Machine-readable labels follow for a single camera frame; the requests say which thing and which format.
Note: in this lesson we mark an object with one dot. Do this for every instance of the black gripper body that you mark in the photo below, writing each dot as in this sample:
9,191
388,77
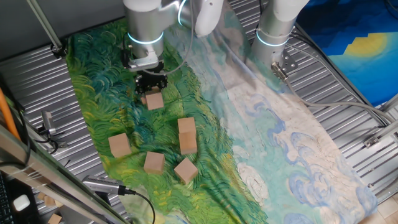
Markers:
151,77

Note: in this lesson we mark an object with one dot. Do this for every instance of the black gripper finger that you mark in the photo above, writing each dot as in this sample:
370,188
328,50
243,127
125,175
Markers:
140,85
163,83

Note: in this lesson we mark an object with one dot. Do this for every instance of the small wooden cube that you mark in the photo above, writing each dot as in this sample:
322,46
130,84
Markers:
49,201
55,218
59,203
40,195
143,100
154,90

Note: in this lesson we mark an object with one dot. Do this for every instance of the large wooden cube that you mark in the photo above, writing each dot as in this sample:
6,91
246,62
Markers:
154,101
154,162
186,170
186,124
187,143
119,145

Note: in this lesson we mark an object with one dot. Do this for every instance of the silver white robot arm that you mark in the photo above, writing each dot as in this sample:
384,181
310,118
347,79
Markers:
144,21

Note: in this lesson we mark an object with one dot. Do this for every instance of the slanted metal pole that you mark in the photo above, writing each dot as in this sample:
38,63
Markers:
43,25

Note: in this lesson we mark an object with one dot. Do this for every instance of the painted landscape cloth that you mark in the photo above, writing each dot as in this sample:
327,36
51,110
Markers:
264,140

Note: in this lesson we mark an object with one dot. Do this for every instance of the orange pipe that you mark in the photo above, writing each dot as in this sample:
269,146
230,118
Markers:
6,115

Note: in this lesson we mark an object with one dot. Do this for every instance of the white earbud case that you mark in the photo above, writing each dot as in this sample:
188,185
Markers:
21,202

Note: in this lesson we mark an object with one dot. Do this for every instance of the black keyboard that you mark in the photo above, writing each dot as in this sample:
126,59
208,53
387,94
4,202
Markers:
3,205

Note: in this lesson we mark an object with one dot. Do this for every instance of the blue and yellow cloth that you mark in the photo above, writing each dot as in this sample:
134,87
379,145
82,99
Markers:
357,62

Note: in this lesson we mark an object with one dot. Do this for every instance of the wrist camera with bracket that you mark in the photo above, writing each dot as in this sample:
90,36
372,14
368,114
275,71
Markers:
143,63

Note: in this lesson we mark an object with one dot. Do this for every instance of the ribbed silver camera on stand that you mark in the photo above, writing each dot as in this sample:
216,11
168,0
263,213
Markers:
99,185

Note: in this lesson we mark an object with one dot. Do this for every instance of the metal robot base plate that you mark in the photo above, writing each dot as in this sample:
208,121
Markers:
289,63

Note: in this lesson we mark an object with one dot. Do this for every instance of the aluminium frame beam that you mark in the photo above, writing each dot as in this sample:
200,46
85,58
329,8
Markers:
46,174

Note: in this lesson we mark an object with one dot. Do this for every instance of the metal corner bracket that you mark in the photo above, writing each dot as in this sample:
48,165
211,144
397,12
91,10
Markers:
371,141

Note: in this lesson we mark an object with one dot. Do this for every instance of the aluminium frame rail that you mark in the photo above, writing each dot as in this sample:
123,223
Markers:
391,104
390,129

